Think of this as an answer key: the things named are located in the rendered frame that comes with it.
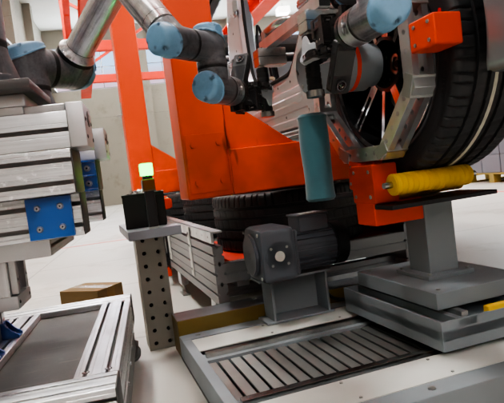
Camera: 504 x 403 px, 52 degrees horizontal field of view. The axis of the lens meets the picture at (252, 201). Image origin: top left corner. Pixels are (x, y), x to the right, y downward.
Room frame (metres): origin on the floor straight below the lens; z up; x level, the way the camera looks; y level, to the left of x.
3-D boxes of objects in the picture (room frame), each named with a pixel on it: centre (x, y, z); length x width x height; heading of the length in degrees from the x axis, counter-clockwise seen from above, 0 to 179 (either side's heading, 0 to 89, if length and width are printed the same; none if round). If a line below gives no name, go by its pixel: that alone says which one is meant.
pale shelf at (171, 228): (1.86, 0.38, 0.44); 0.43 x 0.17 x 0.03; 18
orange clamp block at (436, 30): (1.19, -0.46, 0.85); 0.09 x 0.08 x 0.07; 18
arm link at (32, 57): (1.57, 0.61, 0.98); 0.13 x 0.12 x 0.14; 143
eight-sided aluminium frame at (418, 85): (1.49, -0.35, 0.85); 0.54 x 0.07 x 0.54; 18
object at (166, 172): (3.80, 0.43, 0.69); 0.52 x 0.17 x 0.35; 108
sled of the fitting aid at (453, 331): (1.54, -0.52, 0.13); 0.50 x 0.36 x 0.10; 18
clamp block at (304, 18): (1.26, -0.21, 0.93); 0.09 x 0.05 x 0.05; 108
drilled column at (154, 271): (1.89, 0.39, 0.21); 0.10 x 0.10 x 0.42; 18
